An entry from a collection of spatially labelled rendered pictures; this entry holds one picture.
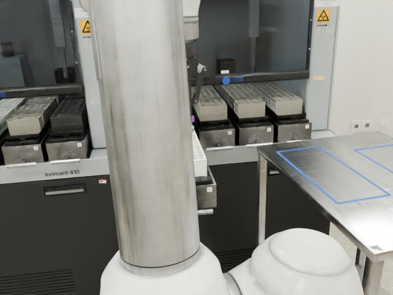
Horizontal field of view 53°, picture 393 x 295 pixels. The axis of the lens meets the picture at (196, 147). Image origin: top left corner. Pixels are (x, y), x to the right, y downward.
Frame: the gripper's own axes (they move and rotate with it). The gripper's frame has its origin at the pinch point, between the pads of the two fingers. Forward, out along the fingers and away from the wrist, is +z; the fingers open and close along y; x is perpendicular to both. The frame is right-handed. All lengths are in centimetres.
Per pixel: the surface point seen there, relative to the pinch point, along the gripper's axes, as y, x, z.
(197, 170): -2.4, 5.0, 13.9
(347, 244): -91, -65, 97
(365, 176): -46, 15, 15
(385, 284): -93, -33, 97
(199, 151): -3.9, -1.4, 11.0
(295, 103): -48, -43, 11
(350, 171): -43.4, 11.2, 15.4
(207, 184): -4.5, 8.0, 16.8
